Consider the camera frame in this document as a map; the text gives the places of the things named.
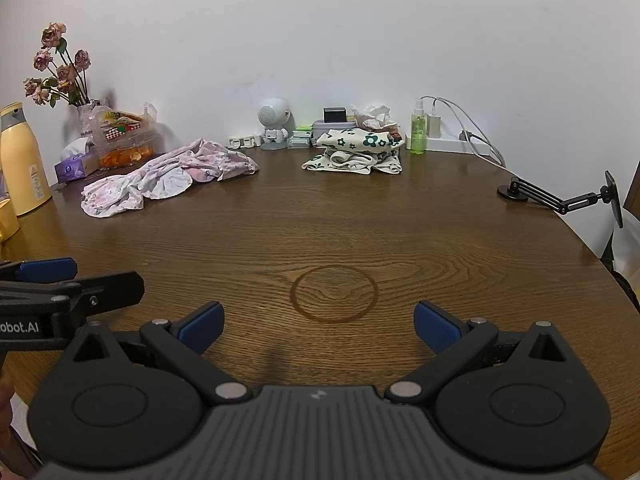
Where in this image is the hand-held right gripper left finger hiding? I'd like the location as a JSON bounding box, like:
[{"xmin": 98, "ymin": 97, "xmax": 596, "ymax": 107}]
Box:
[{"xmin": 74, "ymin": 301, "xmax": 251, "ymax": 405}]

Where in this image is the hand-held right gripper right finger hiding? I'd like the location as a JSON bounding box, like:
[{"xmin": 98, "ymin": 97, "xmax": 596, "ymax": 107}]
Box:
[{"xmin": 386, "ymin": 301, "xmax": 571, "ymax": 405}]

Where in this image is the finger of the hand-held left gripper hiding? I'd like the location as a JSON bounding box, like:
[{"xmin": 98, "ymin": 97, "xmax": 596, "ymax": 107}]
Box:
[
  {"xmin": 0, "ymin": 271, "xmax": 145, "ymax": 318},
  {"xmin": 0, "ymin": 258, "xmax": 77, "ymax": 283}
]

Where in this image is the pink floral garment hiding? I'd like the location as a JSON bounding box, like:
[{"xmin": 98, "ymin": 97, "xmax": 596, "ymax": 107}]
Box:
[{"xmin": 81, "ymin": 137, "xmax": 259, "ymax": 219}]

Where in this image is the yellow cup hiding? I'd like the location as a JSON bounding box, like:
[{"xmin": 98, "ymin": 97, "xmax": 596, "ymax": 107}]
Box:
[{"xmin": 0, "ymin": 199, "xmax": 21, "ymax": 243}]

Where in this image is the purple tissue box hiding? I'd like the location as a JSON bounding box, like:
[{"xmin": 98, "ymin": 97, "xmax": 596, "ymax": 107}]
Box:
[{"xmin": 54, "ymin": 140, "xmax": 101, "ymax": 184}]

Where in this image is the yellow bottle grey cap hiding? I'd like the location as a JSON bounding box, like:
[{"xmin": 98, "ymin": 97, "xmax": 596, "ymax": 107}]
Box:
[{"xmin": 0, "ymin": 102, "xmax": 52, "ymax": 217}]

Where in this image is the clear glass vase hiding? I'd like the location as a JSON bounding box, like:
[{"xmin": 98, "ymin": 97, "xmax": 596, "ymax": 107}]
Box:
[{"xmin": 75, "ymin": 100, "xmax": 108, "ymax": 142}]

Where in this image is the checkered snack packet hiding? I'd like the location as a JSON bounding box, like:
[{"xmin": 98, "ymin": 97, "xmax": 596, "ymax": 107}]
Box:
[{"xmin": 92, "ymin": 109, "xmax": 151, "ymax": 145}]

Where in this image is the white power strip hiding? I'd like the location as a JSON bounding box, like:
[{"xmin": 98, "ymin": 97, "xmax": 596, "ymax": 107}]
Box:
[{"xmin": 404, "ymin": 132, "xmax": 493, "ymax": 157}]

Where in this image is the green spray bottle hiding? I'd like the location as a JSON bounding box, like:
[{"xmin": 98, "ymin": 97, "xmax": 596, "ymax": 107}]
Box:
[{"xmin": 410, "ymin": 99, "xmax": 429, "ymax": 155}]

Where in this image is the dried rose bouquet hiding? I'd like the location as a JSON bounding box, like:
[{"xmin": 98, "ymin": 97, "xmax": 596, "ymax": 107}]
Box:
[{"xmin": 24, "ymin": 22, "xmax": 93, "ymax": 108}]

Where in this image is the cream green flower cloth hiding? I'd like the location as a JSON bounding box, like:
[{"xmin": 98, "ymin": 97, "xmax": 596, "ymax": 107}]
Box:
[{"xmin": 301, "ymin": 128, "xmax": 406, "ymax": 177}]

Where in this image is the crumpled white tissue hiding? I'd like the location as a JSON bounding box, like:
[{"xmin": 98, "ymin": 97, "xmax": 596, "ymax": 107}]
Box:
[{"xmin": 350, "ymin": 104, "xmax": 401, "ymax": 131}]

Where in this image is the smartphone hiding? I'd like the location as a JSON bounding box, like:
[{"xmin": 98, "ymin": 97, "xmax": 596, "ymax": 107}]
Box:
[{"xmin": 605, "ymin": 170, "xmax": 625, "ymax": 229}]

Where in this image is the grey storage box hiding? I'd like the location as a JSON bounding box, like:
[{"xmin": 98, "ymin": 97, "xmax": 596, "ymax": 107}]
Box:
[{"xmin": 312, "ymin": 119, "xmax": 357, "ymax": 147}]

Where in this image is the white plush toy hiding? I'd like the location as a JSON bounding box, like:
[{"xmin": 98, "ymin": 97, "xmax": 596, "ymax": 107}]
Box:
[{"xmin": 257, "ymin": 96, "xmax": 292, "ymax": 152}]

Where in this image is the grey plug cord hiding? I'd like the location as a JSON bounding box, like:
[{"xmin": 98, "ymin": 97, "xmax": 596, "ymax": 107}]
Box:
[{"xmin": 459, "ymin": 129, "xmax": 506, "ymax": 167}]

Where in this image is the white charging cable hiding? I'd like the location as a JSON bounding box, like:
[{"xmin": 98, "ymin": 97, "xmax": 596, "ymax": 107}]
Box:
[{"xmin": 421, "ymin": 95, "xmax": 507, "ymax": 167}]

